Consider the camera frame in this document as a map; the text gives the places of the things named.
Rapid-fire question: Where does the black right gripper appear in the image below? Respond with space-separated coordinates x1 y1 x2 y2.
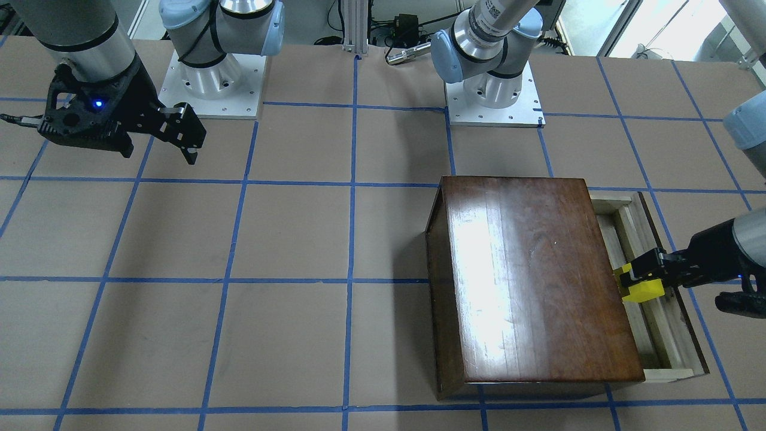
123 102 207 165

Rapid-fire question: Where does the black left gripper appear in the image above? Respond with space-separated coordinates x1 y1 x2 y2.
620 224 745 287

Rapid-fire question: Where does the yellow block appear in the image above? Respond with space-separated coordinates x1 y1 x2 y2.
613 263 665 303

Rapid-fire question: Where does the light wood drawer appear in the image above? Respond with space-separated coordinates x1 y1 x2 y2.
590 191 710 384

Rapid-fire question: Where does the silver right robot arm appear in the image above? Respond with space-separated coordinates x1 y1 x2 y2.
2 1 285 165

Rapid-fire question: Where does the dark wooden drawer cabinet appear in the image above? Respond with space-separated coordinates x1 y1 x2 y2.
425 175 646 400

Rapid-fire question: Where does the silver metal cylinder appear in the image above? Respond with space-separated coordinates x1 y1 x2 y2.
385 41 431 66

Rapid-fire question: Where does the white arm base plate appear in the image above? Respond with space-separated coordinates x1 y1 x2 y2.
444 62 546 128
159 52 269 120

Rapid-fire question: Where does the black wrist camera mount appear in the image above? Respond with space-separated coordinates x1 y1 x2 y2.
36 57 163 158

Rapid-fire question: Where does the aluminium frame post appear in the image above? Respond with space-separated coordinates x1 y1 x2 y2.
338 0 370 59

